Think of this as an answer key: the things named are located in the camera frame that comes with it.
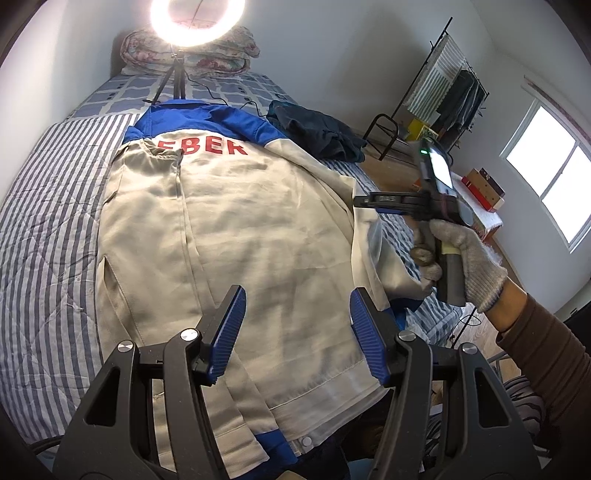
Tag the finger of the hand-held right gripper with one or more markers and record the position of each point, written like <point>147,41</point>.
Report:
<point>388,199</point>

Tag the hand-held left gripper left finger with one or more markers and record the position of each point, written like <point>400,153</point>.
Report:
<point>226,332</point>

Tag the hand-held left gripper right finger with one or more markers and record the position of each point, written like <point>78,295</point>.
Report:
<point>369,337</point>

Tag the beige and blue jacket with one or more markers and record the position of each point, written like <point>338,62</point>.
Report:
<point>240,221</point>

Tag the hanging dark clothes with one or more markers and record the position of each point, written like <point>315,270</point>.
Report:
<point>461,101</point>

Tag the black metal clothes rack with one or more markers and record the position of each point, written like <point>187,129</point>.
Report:
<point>384,116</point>

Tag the folded dark clothes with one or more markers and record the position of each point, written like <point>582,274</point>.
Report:
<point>318,129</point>

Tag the person's right hand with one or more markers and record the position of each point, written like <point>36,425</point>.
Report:
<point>480,267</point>

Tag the yellow crate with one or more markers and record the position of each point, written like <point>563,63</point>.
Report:
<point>418,127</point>

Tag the striped towel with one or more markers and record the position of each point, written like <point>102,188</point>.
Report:
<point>436,78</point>

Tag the window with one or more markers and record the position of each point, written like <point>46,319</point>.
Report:
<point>540,138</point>

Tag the blue striped quilt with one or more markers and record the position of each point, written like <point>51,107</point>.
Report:
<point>51,221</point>

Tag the folded floral quilt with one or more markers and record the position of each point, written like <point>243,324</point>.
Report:
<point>231,50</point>

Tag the black tripod stand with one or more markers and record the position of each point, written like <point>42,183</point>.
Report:
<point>178,69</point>

